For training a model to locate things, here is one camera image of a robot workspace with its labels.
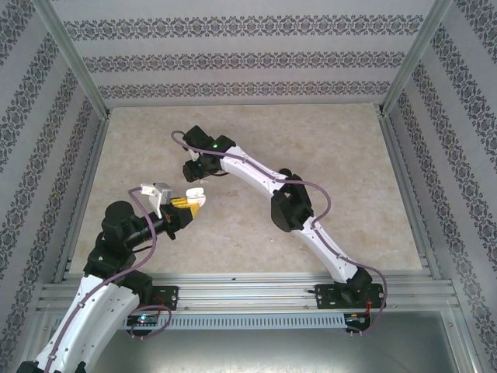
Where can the white earbud charging case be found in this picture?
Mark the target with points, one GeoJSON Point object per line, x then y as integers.
{"type": "Point", "coordinates": [196, 192]}

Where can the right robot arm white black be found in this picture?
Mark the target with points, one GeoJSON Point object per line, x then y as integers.
{"type": "Point", "coordinates": [252, 167]}

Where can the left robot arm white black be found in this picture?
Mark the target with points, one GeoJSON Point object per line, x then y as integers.
{"type": "Point", "coordinates": [97, 311]}

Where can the grey metal sheet panel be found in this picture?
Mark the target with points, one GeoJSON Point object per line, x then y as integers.
{"type": "Point", "coordinates": [248, 349]}

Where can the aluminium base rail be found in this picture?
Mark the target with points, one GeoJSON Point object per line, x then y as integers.
{"type": "Point", "coordinates": [248, 291]}

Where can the aluminium table side rail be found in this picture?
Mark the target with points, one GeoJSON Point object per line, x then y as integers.
{"type": "Point", "coordinates": [95, 155]}
{"type": "Point", "coordinates": [392, 143]}

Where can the aluminium frame post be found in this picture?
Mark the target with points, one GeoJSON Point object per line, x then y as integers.
{"type": "Point", "coordinates": [417, 58]}
{"type": "Point", "coordinates": [74, 62]}

